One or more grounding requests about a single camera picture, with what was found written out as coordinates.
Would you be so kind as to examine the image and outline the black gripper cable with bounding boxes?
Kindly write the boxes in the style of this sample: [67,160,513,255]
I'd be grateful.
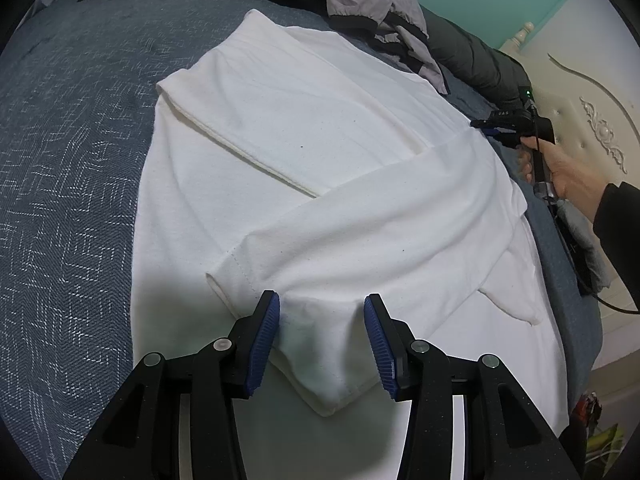
[547,200,640,316]

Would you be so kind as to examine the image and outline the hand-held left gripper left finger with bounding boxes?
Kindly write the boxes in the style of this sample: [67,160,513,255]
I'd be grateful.
[62,290,282,480]

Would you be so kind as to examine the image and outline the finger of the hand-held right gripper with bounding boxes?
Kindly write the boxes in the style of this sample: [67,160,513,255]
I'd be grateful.
[483,128,523,149]
[470,117,522,130]

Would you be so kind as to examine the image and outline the red-orange bag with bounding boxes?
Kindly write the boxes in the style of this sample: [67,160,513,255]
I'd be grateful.
[575,394,602,427]

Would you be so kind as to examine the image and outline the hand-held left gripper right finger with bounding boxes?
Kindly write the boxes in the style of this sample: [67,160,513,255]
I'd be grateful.
[363,294,583,480]

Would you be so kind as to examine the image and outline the white long-sleeve shirt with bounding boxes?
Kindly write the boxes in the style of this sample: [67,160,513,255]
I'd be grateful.
[131,8,568,480]

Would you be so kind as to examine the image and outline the person's right hand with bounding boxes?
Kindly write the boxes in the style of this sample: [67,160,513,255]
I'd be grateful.
[515,137,609,224]

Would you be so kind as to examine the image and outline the green bag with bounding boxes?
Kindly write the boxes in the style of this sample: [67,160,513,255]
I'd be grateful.
[587,422,622,462]

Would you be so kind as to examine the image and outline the bed with blue-grey sheet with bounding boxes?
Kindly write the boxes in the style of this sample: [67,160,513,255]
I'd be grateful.
[0,0,596,480]

